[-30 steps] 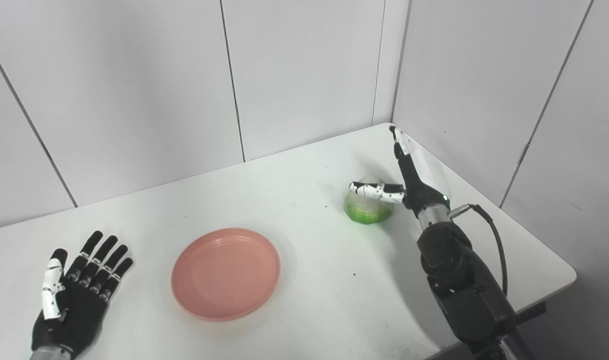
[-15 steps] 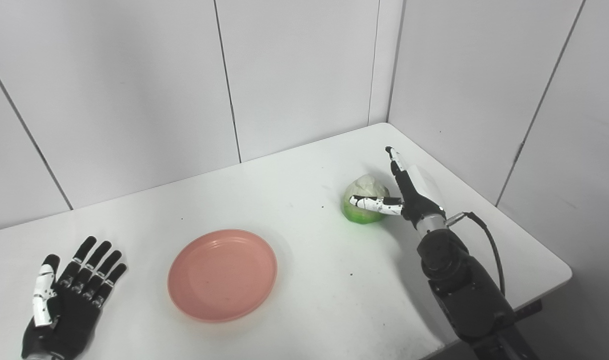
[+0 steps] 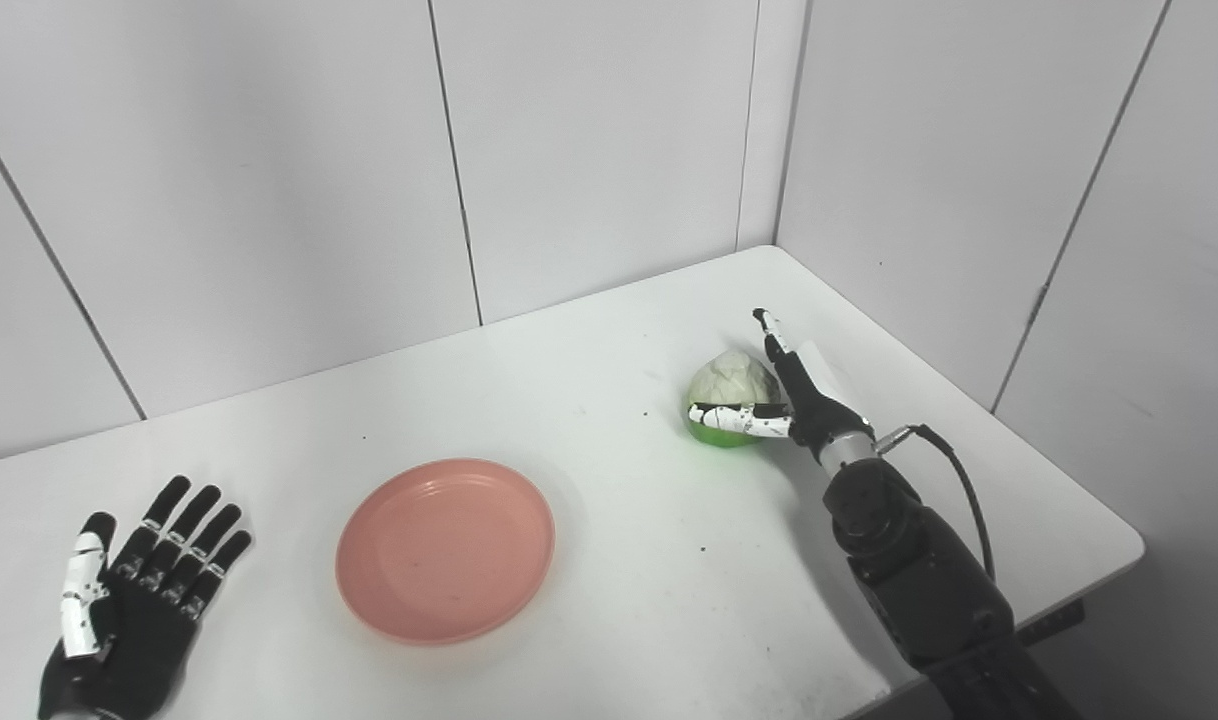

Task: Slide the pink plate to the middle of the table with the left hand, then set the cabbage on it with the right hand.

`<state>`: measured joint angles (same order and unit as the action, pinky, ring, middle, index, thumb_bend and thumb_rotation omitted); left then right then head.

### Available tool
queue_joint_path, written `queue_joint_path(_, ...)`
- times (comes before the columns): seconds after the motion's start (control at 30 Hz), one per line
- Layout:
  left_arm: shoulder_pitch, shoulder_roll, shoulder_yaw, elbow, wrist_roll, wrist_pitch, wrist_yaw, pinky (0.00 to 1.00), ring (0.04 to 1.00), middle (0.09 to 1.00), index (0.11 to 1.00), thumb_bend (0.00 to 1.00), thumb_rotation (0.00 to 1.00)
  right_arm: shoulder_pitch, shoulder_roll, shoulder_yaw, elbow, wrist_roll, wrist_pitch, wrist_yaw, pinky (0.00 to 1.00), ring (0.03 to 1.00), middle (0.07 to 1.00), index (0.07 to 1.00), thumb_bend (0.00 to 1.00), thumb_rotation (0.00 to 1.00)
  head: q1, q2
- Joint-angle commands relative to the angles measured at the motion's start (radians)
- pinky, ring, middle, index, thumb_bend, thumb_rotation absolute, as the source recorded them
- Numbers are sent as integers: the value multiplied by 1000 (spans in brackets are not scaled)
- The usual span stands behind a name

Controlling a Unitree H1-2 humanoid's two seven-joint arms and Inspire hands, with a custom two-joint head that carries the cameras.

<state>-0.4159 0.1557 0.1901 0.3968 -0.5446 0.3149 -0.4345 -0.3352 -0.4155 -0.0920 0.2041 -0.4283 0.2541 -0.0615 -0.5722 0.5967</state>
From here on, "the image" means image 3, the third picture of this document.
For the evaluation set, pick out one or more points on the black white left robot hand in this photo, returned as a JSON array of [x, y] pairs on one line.
[[139, 650]]

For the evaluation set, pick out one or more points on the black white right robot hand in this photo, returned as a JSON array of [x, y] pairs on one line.
[[819, 410]]

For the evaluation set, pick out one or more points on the green white cabbage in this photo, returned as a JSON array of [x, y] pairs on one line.
[[734, 380]]

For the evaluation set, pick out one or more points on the pink round plate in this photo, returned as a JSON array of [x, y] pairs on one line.
[[444, 550]]

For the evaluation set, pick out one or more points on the grey door hinge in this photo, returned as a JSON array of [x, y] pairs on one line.
[[1038, 305]]

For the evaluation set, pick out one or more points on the black table frame bracket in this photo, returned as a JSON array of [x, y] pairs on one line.
[[1054, 622]]

